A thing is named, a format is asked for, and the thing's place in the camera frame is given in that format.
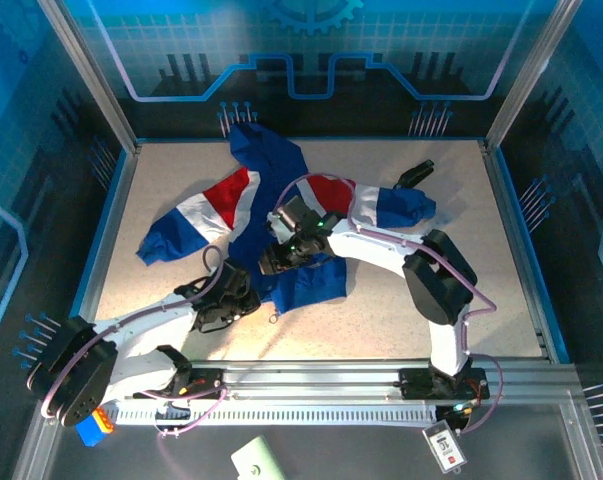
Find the blue red white jacket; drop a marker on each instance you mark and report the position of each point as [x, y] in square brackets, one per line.
[276, 165]

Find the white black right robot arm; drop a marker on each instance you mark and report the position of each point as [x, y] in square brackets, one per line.
[371, 245]

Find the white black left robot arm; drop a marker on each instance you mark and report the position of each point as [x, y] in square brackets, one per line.
[146, 322]

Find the small black device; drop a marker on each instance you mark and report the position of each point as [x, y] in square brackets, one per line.
[415, 174]

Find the pale green white box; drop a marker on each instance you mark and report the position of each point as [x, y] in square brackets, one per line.
[256, 460]

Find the blue orange block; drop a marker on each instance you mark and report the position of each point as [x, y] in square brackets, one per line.
[93, 430]

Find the white badge card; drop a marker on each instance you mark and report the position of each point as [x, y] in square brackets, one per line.
[445, 446]

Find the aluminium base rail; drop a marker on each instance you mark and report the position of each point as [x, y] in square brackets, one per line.
[306, 376]

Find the aluminium side rail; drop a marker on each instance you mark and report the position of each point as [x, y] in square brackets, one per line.
[518, 250]
[108, 240]

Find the aluminium frame post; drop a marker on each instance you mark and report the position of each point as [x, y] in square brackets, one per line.
[528, 70]
[88, 75]

